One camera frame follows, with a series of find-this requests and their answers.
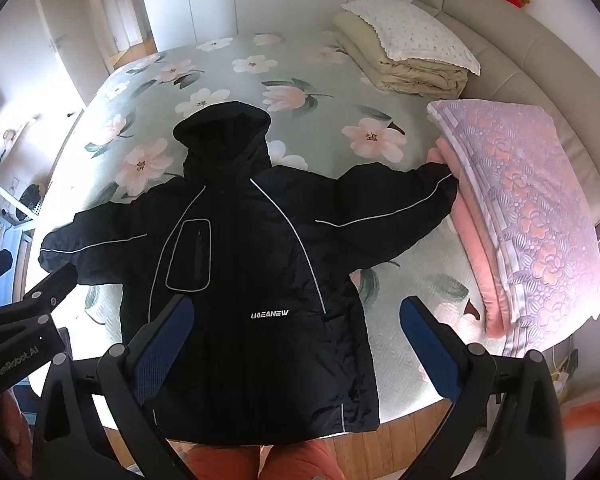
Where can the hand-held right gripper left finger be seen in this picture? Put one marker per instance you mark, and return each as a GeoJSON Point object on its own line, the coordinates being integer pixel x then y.
{"type": "Point", "coordinates": [162, 355]}

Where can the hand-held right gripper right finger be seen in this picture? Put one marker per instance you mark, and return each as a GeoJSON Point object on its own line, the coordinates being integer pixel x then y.
{"type": "Point", "coordinates": [430, 350]}

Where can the black hooded jacket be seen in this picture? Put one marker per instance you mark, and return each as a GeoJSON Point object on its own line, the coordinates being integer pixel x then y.
{"type": "Point", "coordinates": [250, 260]}

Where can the dark round mesh object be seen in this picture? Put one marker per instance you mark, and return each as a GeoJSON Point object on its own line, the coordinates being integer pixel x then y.
{"type": "Point", "coordinates": [30, 199]}

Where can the person's orange pants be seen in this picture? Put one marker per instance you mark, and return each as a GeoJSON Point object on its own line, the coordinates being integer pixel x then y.
{"type": "Point", "coordinates": [230, 462]}

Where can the pink purple folded blanket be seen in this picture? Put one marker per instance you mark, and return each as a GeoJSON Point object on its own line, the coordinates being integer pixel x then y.
{"type": "Point", "coordinates": [525, 210]}

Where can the orange cloth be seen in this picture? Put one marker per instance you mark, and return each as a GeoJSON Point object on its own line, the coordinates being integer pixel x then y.
{"type": "Point", "coordinates": [592, 410]}

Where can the white door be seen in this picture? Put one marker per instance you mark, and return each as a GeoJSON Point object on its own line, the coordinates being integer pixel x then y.
{"type": "Point", "coordinates": [65, 35]}

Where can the folded beige quilt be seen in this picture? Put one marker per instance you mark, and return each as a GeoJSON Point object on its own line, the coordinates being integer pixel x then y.
{"type": "Point", "coordinates": [410, 80]}

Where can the floral bed sheet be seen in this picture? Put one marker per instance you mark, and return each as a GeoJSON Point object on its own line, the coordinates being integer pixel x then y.
{"type": "Point", "coordinates": [230, 75]}

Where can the white floral pillow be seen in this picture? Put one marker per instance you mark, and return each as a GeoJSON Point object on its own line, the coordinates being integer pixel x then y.
{"type": "Point", "coordinates": [410, 30]}

